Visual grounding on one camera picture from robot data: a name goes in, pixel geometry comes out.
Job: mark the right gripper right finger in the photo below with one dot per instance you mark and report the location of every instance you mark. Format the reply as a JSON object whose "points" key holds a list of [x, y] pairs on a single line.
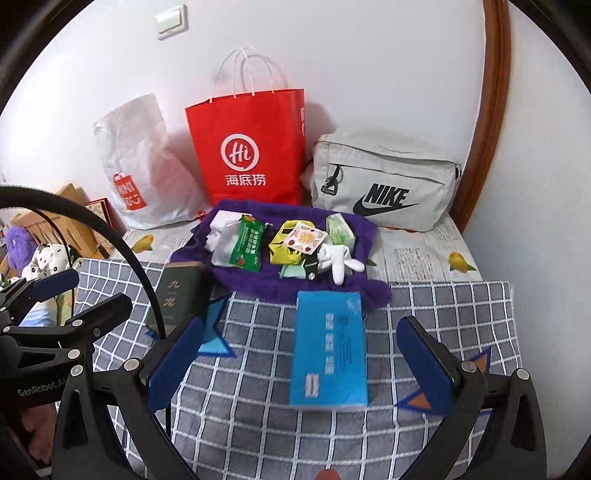
{"points": [[457, 387]]}

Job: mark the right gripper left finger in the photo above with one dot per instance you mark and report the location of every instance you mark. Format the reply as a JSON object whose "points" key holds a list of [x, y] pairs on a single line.
{"points": [[149, 384]]}

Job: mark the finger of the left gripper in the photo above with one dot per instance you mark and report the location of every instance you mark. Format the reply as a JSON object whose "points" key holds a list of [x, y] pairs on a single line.
{"points": [[55, 284], [105, 315]]}

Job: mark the blue tissue box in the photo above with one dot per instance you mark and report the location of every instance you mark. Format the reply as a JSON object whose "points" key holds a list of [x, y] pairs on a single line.
{"points": [[329, 364]]}

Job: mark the green wet wipes pack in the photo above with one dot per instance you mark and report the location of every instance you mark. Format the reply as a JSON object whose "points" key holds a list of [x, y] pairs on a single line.
{"points": [[245, 255]]}

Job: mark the white glove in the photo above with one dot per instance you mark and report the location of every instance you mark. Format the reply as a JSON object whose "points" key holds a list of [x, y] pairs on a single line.
{"points": [[337, 259]]}

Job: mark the mint green cloth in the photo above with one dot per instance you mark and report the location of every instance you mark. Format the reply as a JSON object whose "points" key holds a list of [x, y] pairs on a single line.
{"points": [[293, 271]]}

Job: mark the yellow black pouch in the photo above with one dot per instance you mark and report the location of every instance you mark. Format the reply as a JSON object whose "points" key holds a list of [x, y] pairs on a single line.
{"points": [[281, 254]]}

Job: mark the green tissue pack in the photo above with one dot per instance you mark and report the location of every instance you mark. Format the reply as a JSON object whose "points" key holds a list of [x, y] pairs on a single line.
{"points": [[339, 231]]}

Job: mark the orange fruit print packet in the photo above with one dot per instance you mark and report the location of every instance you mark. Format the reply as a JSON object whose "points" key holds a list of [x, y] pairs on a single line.
{"points": [[304, 238]]}

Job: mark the white sponge block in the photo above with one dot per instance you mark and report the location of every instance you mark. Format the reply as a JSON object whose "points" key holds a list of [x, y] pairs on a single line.
{"points": [[224, 217]]}

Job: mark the person's left hand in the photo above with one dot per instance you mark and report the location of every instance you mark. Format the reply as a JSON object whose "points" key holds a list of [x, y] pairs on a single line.
{"points": [[40, 423]]}

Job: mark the white spotted plush toy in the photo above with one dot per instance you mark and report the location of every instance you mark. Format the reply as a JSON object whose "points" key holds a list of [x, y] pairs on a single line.
{"points": [[47, 260]]}

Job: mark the purple plush toy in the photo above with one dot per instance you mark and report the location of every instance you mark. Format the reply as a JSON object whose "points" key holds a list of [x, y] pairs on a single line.
{"points": [[20, 247]]}

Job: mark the grey checked cloth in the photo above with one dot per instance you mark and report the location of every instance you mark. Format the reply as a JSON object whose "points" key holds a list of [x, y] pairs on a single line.
{"points": [[231, 419]]}

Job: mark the dark green book box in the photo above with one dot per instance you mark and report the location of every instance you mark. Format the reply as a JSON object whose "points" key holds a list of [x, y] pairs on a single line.
{"points": [[183, 292]]}

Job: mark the white plastic Miniso bag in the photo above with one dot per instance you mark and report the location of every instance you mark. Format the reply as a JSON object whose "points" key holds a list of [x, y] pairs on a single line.
{"points": [[148, 185]]}

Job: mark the grey Nike bag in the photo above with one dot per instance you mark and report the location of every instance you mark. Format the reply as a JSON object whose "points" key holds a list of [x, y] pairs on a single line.
{"points": [[386, 177]]}

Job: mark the red paper shopping bag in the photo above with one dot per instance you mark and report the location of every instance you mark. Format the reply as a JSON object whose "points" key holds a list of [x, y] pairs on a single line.
{"points": [[251, 145]]}

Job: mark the brown wooden door frame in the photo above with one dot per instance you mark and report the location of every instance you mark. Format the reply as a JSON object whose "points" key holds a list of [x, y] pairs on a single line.
{"points": [[494, 93]]}

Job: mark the white wall switch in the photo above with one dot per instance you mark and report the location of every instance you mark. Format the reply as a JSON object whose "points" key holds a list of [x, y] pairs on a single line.
{"points": [[171, 22]]}

